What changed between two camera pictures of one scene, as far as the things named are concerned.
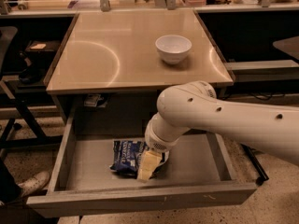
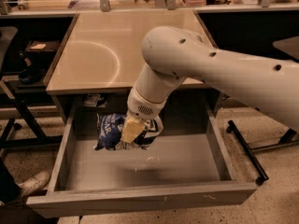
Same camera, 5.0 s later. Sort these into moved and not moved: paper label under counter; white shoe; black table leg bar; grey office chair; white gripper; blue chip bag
Moved: blue chip bag; white gripper
Not moved: white shoe; black table leg bar; grey office chair; paper label under counter
